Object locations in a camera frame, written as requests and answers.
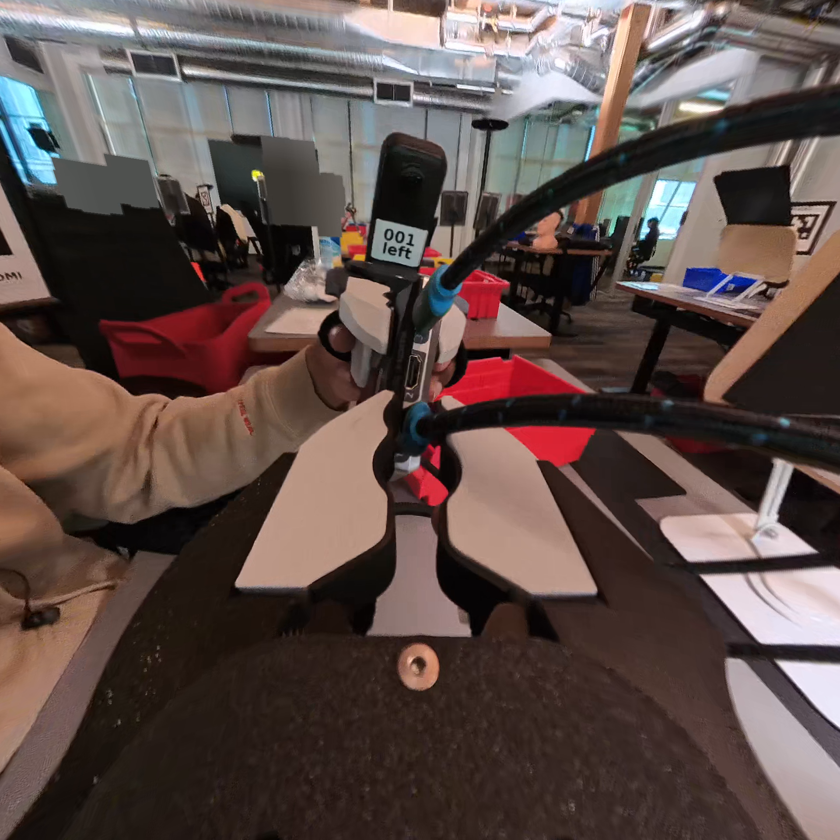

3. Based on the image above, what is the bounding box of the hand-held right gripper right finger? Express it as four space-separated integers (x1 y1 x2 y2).
434 396 599 599

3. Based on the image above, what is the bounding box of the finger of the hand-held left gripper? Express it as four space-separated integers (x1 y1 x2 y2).
338 277 396 366
428 299 471 367

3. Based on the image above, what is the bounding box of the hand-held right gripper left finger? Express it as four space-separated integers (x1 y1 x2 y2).
234 390 399 592

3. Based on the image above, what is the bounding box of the grey multiport adapter hub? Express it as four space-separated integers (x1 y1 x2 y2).
392 327 435 403

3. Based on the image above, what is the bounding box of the red plastic bin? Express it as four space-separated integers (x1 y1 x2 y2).
420 266 511 320
406 354 597 508

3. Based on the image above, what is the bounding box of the black braided hdmi cable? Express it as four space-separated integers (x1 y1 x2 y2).
392 85 840 485

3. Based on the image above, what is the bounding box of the person's left forearm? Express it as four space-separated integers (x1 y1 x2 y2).
0 323 343 555

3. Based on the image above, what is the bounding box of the person's left hand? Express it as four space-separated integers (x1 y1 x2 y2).
305 325 459 412

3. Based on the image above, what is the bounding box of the clear plastic bag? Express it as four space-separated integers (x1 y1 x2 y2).
284 258 337 304

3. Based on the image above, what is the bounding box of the black pole stand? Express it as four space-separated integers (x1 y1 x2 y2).
471 118 510 231

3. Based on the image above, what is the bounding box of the dark desk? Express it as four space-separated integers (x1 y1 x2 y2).
504 238 614 332

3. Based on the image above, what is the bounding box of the red flexible tub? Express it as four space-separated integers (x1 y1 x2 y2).
98 282 273 395

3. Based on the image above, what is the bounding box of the wooden desk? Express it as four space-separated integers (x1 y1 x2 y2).
616 280 785 395

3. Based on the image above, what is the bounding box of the wooden support column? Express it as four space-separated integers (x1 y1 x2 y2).
577 0 655 224

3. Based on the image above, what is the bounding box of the blue plastic bin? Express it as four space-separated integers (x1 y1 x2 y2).
682 266 762 294

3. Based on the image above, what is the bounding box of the black board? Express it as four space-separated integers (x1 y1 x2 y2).
26 190 217 388

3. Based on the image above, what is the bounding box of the person's beige hoodie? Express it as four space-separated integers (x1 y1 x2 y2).
0 459 132 775

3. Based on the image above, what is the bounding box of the beige panel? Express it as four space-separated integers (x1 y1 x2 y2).
717 226 798 284

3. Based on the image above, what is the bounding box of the black monitor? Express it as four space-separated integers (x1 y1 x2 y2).
714 165 795 228

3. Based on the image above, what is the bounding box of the white framed poster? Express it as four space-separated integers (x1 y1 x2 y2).
0 187 53 306

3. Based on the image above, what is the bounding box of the fiducial marker sign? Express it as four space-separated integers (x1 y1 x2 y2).
789 201 838 257

